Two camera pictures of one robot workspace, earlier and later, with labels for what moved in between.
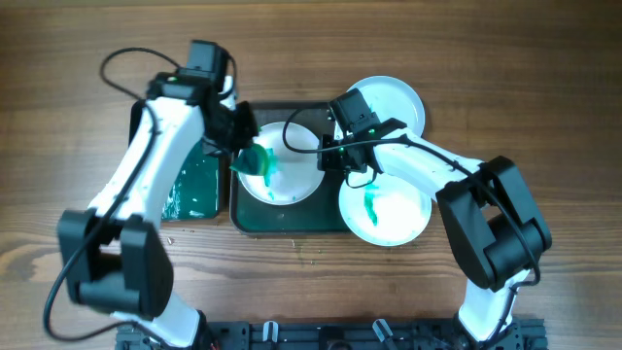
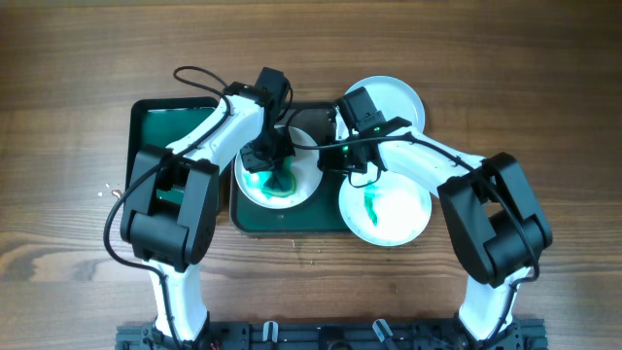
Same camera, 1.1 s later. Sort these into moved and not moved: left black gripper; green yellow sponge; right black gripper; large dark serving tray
Moved: left black gripper; green yellow sponge
Not moved: large dark serving tray; right black gripper
